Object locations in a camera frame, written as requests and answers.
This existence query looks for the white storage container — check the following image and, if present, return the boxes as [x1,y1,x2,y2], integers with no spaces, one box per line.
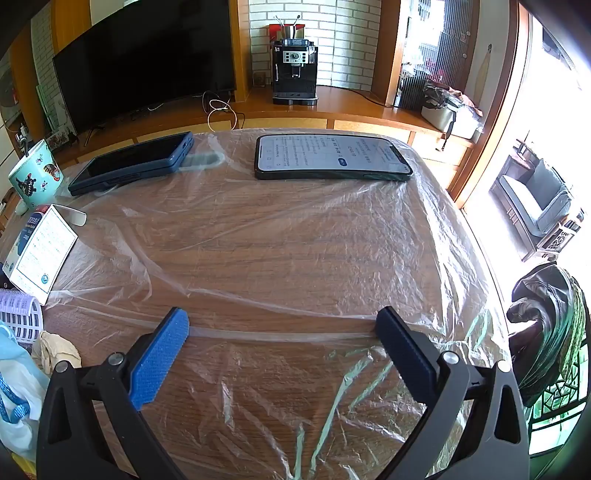
[421,104,483,141]

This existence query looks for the blue and white medicine box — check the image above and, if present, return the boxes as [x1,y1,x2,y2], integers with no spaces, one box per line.
[2,204,78,306]

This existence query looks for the giraffe picture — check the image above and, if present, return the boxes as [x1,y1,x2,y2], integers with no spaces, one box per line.
[42,102,71,132]

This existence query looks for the dark jacket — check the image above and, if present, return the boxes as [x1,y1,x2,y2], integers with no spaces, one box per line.
[506,263,578,407]

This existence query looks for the lilac hair roller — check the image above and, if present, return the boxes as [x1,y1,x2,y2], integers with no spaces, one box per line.
[0,291,44,344]

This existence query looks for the green cloth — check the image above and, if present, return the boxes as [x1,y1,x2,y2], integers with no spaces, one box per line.
[556,268,588,384]

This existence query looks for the crumpled dark bag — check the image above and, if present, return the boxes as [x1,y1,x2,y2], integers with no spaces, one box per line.
[422,78,485,116]

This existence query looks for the teal butterfly mug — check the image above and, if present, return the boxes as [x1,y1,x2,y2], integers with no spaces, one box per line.
[8,138,63,210]

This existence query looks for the floral picture frame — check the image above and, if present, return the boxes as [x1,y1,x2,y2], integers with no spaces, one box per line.
[46,129,78,151]

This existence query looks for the translucent grey plastic piece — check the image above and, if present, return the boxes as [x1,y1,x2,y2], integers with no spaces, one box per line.
[178,151,225,174]

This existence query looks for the black coffee machine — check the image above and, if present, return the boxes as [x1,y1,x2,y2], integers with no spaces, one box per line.
[270,39,319,106]

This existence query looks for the clear plastic table sheet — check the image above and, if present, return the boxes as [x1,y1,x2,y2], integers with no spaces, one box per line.
[0,129,513,480]

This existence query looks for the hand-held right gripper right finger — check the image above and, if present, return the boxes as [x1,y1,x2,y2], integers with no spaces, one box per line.
[374,306,531,480]

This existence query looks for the grey armchair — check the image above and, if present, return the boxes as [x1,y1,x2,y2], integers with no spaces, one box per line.
[492,154,575,238]

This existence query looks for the black ribbed heater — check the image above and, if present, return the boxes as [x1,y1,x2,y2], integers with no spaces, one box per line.
[399,71,428,109]

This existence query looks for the black flat screen television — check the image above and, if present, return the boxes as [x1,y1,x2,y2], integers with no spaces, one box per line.
[52,0,238,134]

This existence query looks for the black smartphone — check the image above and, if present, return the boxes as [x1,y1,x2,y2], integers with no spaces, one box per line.
[255,134,414,182]

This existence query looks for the light blue plastic bag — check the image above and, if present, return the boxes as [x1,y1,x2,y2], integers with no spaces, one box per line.
[0,323,51,462]

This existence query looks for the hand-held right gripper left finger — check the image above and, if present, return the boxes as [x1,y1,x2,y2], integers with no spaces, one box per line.
[36,307,204,480]

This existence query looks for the tablet in dark case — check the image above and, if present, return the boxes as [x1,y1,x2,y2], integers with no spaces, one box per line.
[68,131,195,197]

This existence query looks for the white charging cable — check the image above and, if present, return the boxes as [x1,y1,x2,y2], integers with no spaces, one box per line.
[202,90,245,134]

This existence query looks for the carved wooden side table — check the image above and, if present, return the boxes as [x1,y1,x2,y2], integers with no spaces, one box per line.
[534,222,583,264]

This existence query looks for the metal utensil cup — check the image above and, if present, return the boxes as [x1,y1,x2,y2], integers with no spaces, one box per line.
[273,14,305,42]

